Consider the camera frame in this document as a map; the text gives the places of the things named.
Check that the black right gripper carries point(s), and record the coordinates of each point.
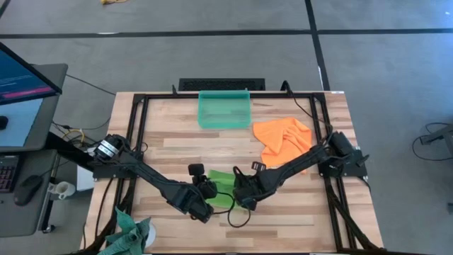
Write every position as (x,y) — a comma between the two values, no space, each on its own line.
(251,187)

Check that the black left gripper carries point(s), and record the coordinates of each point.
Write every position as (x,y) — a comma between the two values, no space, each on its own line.
(191,203)

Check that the light green microfiber towel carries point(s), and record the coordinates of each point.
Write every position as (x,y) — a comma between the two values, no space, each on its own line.
(221,187)

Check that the orange microfiber towel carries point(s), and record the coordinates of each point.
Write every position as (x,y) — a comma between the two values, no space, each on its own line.
(283,138)

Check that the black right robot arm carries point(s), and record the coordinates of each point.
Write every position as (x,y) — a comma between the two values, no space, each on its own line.
(301,159)

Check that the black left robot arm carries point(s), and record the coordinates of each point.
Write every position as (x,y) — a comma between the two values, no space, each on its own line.
(148,177)

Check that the teal plastic basket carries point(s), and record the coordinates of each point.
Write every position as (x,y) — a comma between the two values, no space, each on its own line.
(223,113)

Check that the white round object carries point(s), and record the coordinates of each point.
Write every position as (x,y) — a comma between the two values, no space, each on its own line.
(151,233)

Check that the dark green towel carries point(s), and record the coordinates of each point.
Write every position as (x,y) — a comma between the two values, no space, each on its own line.
(127,237)

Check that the white box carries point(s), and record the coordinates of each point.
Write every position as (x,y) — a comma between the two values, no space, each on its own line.
(85,178)

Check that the white cup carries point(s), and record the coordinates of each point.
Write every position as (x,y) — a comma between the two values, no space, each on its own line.
(63,189)

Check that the black support bar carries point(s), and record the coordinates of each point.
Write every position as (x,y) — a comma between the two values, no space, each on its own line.
(67,148)

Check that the black computer mouse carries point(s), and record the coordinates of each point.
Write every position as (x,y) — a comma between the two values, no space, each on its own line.
(28,189)

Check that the grey computer desk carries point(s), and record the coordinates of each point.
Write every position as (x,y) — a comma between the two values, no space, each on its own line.
(46,117)

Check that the black keyboard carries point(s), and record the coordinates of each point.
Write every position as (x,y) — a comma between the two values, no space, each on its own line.
(8,173)

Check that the black floor stand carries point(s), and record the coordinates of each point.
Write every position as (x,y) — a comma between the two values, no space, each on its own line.
(439,134)

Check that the black round desk device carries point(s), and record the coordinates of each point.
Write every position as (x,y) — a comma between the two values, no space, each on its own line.
(3,123)

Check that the laptop computer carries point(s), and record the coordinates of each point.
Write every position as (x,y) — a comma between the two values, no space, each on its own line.
(21,81)

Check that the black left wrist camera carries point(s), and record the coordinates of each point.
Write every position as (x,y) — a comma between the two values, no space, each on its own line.
(196,169)

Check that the black aluminium table frame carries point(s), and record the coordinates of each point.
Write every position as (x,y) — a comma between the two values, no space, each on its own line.
(170,95)

